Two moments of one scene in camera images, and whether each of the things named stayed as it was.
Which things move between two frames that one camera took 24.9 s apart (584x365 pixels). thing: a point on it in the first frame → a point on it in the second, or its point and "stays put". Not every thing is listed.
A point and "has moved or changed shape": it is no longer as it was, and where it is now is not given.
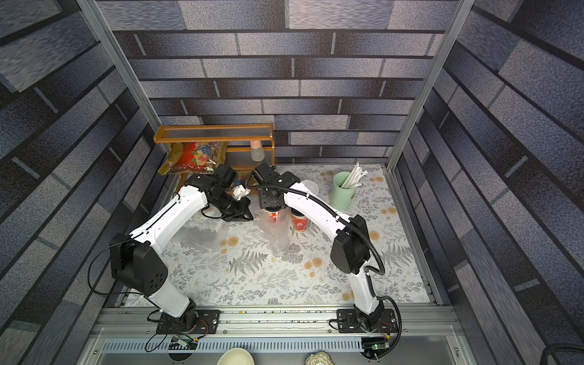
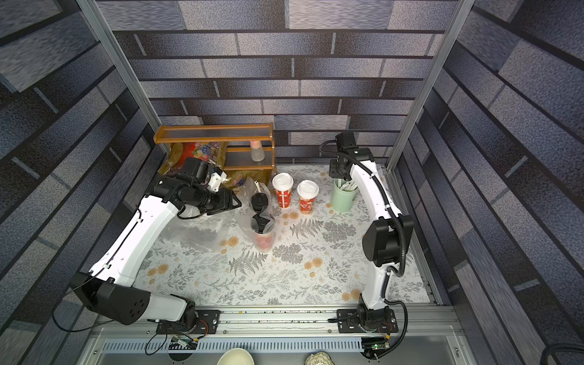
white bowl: (236, 357) stays put
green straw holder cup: (341, 198) stays put
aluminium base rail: (124, 330) stays put
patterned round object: (319, 358) stays put
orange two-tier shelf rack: (250, 146) stays put
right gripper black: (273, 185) → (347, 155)
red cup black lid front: (299, 220) → (263, 227)
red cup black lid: (273, 211) has moved or changed shape
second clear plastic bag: (203, 233) stays put
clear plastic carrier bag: (275, 226) has moved or changed shape
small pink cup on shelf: (257, 150) stays put
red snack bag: (193, 157) stays put
